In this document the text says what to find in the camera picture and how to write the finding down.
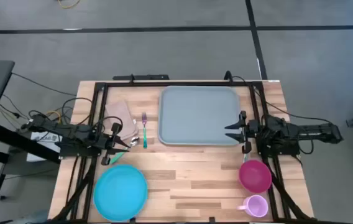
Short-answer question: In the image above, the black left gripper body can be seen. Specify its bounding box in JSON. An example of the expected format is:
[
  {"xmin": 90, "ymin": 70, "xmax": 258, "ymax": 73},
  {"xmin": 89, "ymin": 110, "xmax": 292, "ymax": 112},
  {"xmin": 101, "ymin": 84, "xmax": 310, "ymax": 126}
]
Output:
[{"xmin": 95, "ymin": 123, "xmax": 123, "ymax": 166}]

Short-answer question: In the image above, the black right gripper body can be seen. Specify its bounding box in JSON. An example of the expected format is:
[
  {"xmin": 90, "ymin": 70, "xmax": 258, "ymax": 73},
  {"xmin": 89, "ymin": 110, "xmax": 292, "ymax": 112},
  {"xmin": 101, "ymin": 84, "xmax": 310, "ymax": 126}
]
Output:
[{"xmin": 239, "ymin": 111, "xmax": 260, "ymax": 154}]

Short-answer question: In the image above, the teal handled spoon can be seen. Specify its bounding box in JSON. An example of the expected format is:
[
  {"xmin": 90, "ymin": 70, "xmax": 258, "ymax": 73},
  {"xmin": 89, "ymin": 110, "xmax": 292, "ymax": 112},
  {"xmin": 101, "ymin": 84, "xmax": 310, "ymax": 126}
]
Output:
[{"xmin": 109, "ymin": 135, "xmax": 140, "ymax": 165}]

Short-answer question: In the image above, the iridescent blue purple fork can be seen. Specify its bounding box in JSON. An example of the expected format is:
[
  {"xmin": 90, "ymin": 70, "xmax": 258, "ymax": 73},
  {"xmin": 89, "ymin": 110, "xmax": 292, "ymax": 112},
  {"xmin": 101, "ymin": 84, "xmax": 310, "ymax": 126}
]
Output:
[{"xmin": 141, "ymin": 111, "xmax": 149, "ymax": 149}]

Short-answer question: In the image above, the beige napkin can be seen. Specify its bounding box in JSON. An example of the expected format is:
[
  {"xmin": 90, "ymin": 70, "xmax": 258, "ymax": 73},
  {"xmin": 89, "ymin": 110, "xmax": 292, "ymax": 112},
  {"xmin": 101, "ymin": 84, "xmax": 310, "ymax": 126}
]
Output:
[{"xmin": 104, "ymin": 99, "xmax": 140, "ymax": 141}]

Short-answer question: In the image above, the blue round plate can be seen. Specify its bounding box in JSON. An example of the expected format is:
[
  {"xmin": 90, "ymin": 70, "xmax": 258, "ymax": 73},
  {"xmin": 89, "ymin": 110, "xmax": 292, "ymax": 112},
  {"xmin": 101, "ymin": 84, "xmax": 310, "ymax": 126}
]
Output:
[{"xmin": 93, "ymin": 164, "xmax": 149, "ymax": 222}]

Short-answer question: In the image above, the pink bowl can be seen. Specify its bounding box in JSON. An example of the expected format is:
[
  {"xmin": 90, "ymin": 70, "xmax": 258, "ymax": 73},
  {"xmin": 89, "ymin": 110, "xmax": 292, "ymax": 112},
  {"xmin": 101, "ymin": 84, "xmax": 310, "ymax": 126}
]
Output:
[{"xmin": 238, "ymin": 159, "xmax": 273, "ymax": 194}]

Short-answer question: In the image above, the lilac mug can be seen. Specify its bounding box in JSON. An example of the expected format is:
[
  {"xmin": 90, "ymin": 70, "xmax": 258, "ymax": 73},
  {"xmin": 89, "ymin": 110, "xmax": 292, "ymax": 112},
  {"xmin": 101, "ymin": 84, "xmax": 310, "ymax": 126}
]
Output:
[{"xmin": 237, "ymin": 194, "xmax": 269, "ymax": 218}]

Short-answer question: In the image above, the grey plastic tray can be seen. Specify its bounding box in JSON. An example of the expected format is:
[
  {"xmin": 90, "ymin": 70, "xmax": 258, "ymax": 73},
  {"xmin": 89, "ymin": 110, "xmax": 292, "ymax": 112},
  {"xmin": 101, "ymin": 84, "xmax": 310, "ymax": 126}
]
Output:
[{"xmin": 158, "ymin": 85, "xmax": 242, "ymax": 146}]

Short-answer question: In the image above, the white printed paper box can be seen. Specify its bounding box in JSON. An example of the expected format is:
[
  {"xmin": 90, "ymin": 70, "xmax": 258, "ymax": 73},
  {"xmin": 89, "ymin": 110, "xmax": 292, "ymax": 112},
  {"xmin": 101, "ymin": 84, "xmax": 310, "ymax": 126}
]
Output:
[{"xmin": 26, "ymin": 130, "xmax": 63, "ymax": 163}]

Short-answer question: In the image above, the black mounting bar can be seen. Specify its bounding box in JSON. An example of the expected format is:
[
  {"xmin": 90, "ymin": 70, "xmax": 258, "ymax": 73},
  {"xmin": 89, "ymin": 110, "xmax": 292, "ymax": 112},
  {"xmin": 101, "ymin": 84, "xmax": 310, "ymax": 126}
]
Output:
[{"xmin": 112, "ymin": 73, "xmax": 170, "ymax": 82}]

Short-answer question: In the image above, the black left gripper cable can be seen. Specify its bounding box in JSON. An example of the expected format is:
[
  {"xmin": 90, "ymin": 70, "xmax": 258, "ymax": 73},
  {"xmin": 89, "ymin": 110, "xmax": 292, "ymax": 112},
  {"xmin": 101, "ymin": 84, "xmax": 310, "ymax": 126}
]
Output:
[{"xmin": 100, "ymin": 115, "xmax": 124, "ymax": 138}]

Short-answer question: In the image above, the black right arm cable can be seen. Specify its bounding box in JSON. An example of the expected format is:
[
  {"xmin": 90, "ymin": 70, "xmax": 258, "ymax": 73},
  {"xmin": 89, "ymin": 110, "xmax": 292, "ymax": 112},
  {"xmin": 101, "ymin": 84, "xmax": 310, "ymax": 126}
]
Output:
[{"xmin": 250, "ymin": 86, "xmax": 332, "ymax": 125}]

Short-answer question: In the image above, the yellow cable loop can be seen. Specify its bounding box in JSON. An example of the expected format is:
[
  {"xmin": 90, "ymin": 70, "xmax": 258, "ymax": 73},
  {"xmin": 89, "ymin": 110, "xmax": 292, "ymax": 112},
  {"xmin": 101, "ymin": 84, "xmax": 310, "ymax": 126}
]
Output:
[{"xmin": 45, "ymin": 110, "xmax": 62, "ymax": 124}]

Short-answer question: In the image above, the black metal table frame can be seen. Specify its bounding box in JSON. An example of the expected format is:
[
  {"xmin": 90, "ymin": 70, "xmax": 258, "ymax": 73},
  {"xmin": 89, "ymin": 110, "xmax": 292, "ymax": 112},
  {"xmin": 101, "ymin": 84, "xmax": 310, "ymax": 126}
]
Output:
[{"xmin": 52, "ymin": 81, "xmax": 314, "ymax": 224}]

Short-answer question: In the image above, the long black floor cable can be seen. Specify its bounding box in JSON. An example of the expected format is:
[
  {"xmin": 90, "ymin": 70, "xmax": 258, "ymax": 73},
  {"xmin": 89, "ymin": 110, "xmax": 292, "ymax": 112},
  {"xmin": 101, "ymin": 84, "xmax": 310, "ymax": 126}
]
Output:
[{"xmin": 11, "ymin": 72, "xmax": 78, "ymax": 96}]

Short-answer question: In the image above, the thin black floor cable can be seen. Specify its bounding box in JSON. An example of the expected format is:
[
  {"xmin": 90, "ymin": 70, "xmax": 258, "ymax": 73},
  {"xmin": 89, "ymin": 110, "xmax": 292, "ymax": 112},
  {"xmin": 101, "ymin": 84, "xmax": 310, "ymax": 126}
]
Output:
[{"xmin": 0, "ymin": 169, "xmax": 59, "ymax": 183}]

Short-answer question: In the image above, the yellow floor cable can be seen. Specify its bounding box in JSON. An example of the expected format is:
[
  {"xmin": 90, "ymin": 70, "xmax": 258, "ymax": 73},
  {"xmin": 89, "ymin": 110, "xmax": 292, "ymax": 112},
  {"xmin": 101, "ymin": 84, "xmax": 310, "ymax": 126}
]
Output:
[{"xmin": 57, "ymin": 0, "xmax": 81, "ymax": 9}]

